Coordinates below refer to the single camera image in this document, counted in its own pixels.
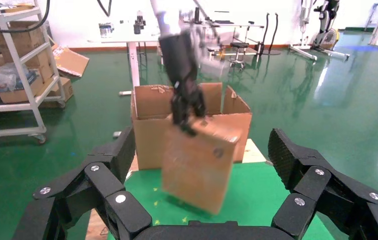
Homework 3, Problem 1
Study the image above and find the loose cardboard sheet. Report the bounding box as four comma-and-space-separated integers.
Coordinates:
51, 44, 90, 79

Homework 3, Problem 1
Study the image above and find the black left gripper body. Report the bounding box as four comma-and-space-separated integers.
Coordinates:
159, 31, 203, 98

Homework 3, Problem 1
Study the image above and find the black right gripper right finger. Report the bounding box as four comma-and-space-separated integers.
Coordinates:
267, 128, 378, 240

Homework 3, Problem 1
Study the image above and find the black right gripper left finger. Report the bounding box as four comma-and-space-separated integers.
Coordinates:
11, 125, 153, 240

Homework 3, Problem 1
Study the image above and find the flat cardboard box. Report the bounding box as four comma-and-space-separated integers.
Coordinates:
0, 76, 44, 104

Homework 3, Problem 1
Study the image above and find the white shelf rack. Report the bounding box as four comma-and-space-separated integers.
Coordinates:
0, 0, 67, 145

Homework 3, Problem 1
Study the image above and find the clear plastic bag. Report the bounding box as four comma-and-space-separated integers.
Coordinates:
0, 62, 37, 93

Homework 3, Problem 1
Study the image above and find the open cardboard carton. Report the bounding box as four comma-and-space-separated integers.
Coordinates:
130, 82, 253, 171

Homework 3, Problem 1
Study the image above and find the cardboard box with print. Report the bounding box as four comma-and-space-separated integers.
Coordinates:
39, 77, 74, 109

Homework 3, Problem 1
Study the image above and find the black hanging cable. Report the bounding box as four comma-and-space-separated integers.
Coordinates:
0, 0, 51, 34

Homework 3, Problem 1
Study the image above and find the white work table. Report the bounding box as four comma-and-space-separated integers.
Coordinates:
87, 29, 163, 97

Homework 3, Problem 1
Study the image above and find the large cardboard box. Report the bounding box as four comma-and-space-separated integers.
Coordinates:
0, 20, 50, 67

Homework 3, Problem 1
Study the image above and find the green cloth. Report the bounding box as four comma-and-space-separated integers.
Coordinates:
107, 162, 335, 240

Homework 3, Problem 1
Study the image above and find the metal can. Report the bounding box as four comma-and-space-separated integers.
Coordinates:
98, 22, 115, 38

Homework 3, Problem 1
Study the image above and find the yellow black floor machine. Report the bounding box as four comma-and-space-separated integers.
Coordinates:
289, 0, 351, 62

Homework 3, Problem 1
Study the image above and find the small cardboard box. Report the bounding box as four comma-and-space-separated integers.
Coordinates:
161, 114, 244, 216

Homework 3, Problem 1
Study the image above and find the black swivel stool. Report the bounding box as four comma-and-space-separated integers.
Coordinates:
230, 42, 251, 70

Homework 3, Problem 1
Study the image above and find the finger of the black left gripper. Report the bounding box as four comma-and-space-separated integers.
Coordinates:
170, 94, 198, 137
189, 88, 208, 119

